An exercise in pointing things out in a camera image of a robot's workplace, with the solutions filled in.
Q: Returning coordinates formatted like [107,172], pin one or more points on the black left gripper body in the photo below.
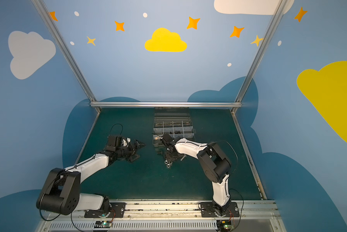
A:
[133,149]

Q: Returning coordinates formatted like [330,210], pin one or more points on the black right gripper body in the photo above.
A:
[170,155]

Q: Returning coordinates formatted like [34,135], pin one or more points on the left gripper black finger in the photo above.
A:
[133,158]
[138,144]

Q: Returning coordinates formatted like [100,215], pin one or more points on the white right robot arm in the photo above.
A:
[214,162]

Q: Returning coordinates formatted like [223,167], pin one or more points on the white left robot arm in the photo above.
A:
[61,192]

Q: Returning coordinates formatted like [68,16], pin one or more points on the pile of hex nuts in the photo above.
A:
[168,163]

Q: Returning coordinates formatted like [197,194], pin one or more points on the clear plastic organizer box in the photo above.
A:
[176,122]

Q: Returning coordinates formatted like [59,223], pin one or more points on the aluminium frame rail back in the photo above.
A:
[130,104]

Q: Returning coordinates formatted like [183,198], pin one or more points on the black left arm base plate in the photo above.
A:
[113,210]

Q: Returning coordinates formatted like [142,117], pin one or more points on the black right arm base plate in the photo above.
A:
[212,210]

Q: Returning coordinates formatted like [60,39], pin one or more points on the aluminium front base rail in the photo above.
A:
[171,216]

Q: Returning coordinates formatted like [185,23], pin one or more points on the aluminium frame post left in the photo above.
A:
[54,31]

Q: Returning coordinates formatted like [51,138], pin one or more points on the aluminium frame post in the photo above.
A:
[54,31]
[262,48]

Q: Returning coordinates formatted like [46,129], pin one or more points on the aluminium frame post right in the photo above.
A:
[262,48]

